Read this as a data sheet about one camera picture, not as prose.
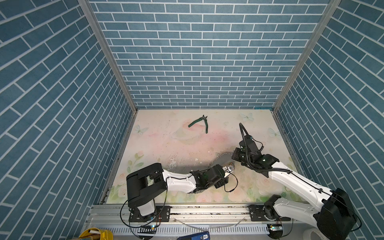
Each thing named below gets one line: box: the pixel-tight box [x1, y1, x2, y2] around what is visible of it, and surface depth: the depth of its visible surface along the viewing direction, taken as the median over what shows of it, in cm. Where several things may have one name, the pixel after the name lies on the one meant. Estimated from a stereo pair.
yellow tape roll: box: [78, 227, 114, 240], surface depth 62 cm
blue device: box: [176, 231, 211, 240], surface depth 67 cm
